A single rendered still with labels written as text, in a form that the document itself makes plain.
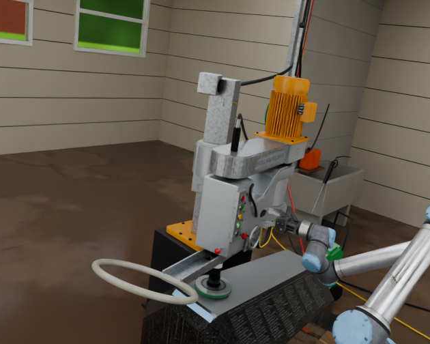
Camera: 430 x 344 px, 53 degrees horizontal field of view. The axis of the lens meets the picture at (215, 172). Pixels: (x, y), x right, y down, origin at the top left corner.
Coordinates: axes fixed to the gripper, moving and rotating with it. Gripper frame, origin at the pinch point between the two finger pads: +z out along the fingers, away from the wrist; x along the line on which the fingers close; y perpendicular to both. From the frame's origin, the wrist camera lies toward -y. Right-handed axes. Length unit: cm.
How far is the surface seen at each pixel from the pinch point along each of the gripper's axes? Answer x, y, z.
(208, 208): 5.6, 2.8, 31.8
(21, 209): 148, -134, 370
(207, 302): 60, 4, 23
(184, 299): 21, 63, 4
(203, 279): 54, -7, 34
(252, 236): 20.3, -14.0, 10.5
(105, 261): 22, 62, 49
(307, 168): 59, -363, 87
